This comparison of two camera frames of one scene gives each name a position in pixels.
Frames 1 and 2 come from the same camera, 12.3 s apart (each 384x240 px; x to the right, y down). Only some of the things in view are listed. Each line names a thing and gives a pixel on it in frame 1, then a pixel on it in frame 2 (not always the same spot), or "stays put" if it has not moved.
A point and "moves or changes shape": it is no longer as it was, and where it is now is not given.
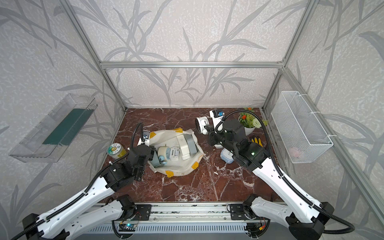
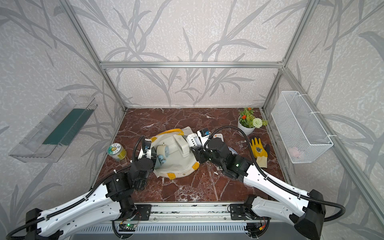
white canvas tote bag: x=168 y=137 moves or changes shape
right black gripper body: x=220 y=138 to x=203 y=156
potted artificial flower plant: x=249 y=121 stays put
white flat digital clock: x=184 y=147 stays put
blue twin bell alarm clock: x=164 y=153 stays put
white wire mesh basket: x=304 y=139 stays put
